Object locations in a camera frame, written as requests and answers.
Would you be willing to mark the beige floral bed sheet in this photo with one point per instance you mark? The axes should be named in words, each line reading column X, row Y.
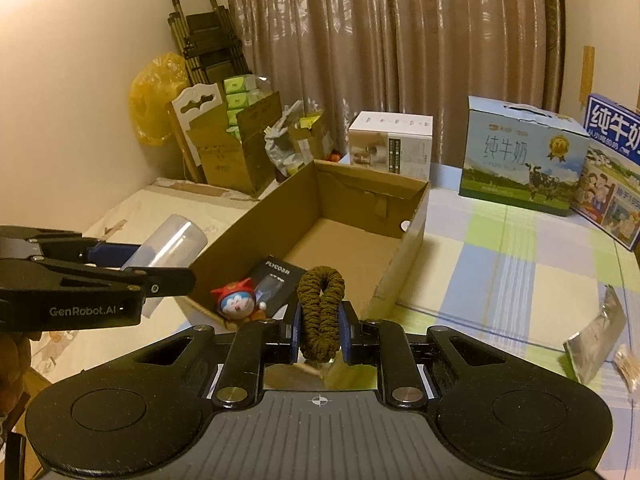
column 120, row 220

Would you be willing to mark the clear bag of cotton swabs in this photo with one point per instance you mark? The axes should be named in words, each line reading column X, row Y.
column 629, row 367

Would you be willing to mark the blue cartoon print box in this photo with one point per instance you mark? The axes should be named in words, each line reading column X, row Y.
column 612, row 175

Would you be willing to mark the flat cardboard sheet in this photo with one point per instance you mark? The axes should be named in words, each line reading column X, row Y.
column 200, row 189

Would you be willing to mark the person's left hand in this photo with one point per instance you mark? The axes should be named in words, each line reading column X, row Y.
column 12, row 370

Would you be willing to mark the white product box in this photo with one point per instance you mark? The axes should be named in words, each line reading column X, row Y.
column 390, row 145

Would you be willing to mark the brown patterned curtain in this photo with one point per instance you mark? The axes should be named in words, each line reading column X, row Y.
column 400, row 50

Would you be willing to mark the cardboard box of tissue packs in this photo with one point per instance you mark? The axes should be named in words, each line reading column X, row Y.
column 230, row 160

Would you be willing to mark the translucent plastic container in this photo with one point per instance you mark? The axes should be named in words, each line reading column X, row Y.
column 172, row 245

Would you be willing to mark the silver foil bag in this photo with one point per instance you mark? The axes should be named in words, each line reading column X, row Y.
column 597, row 335

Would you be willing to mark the red blue cat toy figure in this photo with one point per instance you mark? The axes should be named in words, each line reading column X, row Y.
column 237, row 302

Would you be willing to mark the plaid bed sheet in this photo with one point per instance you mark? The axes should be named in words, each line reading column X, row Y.
column 500, row 285

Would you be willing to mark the brown cardboard box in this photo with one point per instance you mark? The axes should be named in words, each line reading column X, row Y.
column 350, row 240

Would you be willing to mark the small cluttered cardboard box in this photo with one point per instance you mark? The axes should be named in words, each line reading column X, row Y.
column 310, row 142

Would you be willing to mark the grey plastic bag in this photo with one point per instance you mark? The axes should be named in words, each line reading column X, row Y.
column 281, row 140

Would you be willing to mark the white carved board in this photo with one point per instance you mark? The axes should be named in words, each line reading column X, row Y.
column 192, row 105

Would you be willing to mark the green tissue pack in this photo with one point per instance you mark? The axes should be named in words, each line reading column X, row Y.
column 239, row 83
column 238, row 101
column 233, row 116

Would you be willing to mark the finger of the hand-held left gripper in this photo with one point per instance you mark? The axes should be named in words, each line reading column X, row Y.
column 170, row 281
column 112, row 254

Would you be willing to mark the yellow plastic bag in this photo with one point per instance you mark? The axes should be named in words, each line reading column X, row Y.
column 155, row 105

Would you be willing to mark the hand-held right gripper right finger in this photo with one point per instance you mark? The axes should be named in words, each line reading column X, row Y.
column 343, row 332

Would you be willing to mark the folded dark step ladder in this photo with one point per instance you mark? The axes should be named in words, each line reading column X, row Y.
column 210, row 35

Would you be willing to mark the green blue milk carton box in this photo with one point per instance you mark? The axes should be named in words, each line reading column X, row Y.
column 520, row 160

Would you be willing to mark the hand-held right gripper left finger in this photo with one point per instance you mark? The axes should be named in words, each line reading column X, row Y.
column 296, row 332

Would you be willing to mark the brown scrunchie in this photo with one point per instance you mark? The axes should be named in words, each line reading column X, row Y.
column 320, row 310

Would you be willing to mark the black product box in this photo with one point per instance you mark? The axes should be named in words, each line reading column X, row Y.
column 277, row 280

